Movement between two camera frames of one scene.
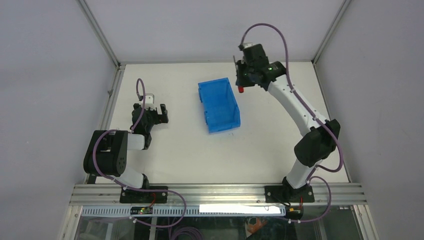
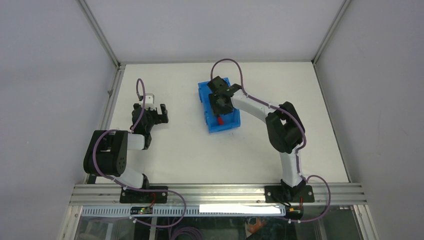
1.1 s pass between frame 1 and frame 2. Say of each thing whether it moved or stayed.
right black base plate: stayed
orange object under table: stayed
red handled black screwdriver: moved
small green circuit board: stayed
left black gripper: stayed
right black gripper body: moved
